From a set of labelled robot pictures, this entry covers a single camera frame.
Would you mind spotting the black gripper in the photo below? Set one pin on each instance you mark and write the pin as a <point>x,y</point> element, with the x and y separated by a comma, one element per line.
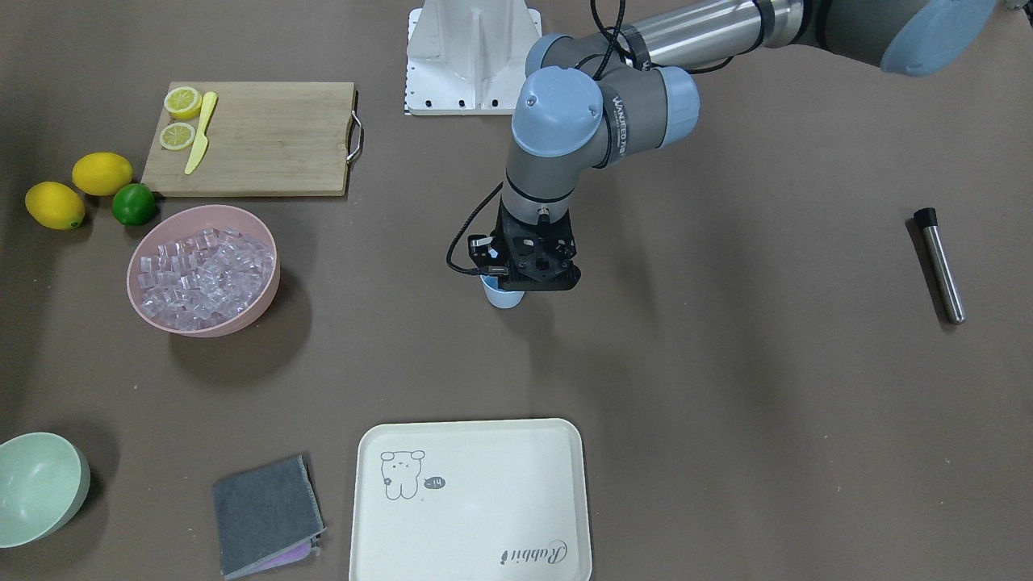
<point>481,247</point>

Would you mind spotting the steel muddler black tip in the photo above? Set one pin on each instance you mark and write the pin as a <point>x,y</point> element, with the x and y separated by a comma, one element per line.
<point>926,220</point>

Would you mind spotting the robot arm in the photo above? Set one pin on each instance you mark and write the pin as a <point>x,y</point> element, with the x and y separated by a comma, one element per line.
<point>588,103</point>

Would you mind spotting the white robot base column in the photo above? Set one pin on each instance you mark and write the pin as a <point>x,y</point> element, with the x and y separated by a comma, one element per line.
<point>468,57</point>

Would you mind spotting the blue plastic cup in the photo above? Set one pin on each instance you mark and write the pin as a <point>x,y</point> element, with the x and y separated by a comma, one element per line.
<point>499,297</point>

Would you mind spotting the pink bowl of ice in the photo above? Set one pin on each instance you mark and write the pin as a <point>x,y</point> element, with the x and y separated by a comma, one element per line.
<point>204,272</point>

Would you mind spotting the cream rabbit tray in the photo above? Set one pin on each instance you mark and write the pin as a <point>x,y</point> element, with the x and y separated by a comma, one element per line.
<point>471,500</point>

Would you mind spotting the wooden cutting board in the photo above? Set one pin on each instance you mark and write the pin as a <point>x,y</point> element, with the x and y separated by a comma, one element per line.
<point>265,139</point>

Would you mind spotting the yellow plastic knife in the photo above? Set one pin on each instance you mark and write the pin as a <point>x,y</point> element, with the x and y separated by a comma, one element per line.
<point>201,141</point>

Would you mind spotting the grey folded cloth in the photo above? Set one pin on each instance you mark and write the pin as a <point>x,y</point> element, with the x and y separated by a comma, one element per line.
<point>266,518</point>

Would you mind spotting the lemon slice lower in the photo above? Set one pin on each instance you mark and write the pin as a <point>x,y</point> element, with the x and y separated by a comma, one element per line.
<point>177,136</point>

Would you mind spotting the lemon slice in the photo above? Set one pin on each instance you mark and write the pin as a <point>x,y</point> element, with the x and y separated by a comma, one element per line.
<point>183,103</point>
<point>177,136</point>

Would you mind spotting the lemon slice upper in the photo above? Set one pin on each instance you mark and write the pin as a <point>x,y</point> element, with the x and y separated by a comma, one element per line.
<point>183,103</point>

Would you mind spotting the green lime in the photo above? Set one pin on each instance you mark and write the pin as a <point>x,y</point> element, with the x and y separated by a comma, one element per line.
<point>134,204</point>

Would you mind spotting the yellow lemon far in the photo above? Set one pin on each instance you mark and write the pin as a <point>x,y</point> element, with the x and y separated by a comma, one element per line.
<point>102,173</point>

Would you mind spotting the yellow lemon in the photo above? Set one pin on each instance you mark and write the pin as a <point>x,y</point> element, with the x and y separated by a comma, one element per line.
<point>102,173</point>
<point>55,206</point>

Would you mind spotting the yellow lemon near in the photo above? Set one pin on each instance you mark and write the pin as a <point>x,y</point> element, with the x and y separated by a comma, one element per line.
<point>55,206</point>

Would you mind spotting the mint green bowl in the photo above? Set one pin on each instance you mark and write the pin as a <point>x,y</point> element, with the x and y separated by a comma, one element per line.
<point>44,482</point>

